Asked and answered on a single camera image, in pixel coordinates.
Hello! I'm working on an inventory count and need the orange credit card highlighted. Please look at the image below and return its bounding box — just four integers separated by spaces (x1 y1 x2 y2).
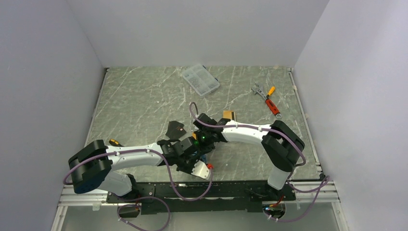
222 110 236 121

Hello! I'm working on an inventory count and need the blue card holder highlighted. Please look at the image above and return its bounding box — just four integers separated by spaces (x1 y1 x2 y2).
200 154 208 164

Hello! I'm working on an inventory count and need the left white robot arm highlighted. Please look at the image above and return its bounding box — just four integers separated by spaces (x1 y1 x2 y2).
68 137 211 202

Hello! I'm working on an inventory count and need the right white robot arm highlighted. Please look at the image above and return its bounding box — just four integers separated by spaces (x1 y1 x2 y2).
192 113 306 200

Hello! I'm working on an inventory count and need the clear plastic organizer box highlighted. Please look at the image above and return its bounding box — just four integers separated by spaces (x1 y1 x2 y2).
181 64 220 97

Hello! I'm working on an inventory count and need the black yellow screwdriver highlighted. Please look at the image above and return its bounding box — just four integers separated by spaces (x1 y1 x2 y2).
109 139 123 147

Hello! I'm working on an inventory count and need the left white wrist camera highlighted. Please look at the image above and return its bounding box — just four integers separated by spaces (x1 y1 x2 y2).
191 160 213 180

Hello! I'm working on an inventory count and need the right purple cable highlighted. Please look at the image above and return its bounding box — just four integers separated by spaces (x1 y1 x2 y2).
189 102 331 223

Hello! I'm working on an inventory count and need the purple cable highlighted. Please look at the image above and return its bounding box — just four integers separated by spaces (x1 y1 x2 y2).
63 148 214 231
189 102 331 223

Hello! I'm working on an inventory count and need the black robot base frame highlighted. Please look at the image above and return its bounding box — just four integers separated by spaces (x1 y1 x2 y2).
106 180 296 215

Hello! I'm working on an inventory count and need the red handled adjustable wrench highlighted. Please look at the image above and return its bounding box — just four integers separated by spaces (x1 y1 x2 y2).
251 83 282 119

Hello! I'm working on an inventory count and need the orange handled screwdriver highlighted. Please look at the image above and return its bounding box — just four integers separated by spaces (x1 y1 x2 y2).
266 86 276 99

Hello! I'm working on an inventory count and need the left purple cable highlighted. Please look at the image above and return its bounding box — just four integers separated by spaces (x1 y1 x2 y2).
63 148 214 231

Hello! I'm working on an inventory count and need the aluminium rail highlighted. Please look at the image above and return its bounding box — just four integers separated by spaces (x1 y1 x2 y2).
58 185 108 206

